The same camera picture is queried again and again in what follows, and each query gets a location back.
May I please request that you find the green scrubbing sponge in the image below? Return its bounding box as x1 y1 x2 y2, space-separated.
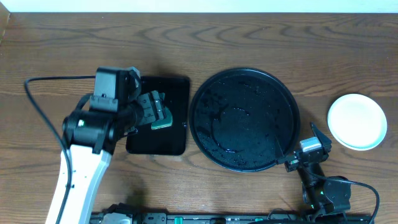
151 107 173 130

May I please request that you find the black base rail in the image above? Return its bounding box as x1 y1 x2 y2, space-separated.
90 203 373 224

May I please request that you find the black rectangular tray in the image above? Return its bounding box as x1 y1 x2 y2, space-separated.
126 77 190 156

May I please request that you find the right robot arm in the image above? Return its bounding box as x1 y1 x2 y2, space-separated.
277 123 351 216

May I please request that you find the round black serving tray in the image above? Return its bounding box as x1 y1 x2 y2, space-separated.
189 68 300 172

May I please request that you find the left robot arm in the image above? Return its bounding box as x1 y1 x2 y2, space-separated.
46 91 167 223

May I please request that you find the mint green plate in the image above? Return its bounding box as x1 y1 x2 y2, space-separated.
327 93 387 151

